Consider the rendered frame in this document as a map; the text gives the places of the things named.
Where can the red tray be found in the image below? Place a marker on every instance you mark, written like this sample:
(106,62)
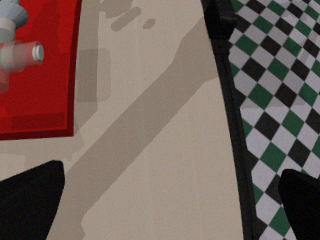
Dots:
(36,98)

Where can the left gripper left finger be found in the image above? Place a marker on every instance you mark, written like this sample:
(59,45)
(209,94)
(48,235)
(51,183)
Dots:
(29,202)

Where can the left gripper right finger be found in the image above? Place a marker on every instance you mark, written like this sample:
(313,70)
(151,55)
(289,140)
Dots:
(300,196)

